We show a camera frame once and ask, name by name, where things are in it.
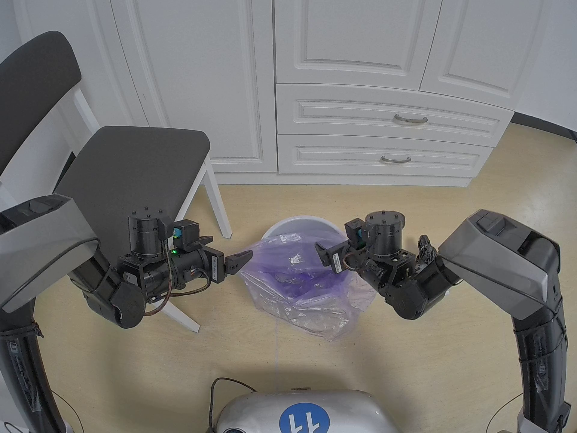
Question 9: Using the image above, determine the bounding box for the black cable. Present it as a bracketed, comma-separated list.
[208, 377, 258, 433]

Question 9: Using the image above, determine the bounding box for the pale grey trash bin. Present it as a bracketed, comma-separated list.
[261, 215, 361, 319]

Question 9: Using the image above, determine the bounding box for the white chair dark grey seat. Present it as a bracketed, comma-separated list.
[0, 31, 233, 333]

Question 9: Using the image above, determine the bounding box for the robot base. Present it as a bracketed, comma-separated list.
[215, 390, 399, 433]

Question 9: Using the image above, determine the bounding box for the purple plastic bag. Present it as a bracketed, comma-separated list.
[239, 233, 379, 342]

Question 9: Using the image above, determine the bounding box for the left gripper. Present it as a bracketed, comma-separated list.
[171, 247, 224, 285]

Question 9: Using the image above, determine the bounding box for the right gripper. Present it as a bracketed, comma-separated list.
[329, 246, 375, 278]

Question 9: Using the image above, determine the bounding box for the white wardrobe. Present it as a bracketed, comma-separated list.
[13, 0, 548, 188]

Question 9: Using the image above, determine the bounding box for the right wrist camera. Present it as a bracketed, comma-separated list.
[345, 218, 367, 248]

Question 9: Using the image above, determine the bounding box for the black and white wrapper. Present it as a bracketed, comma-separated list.
[417, 235, 440, 263]

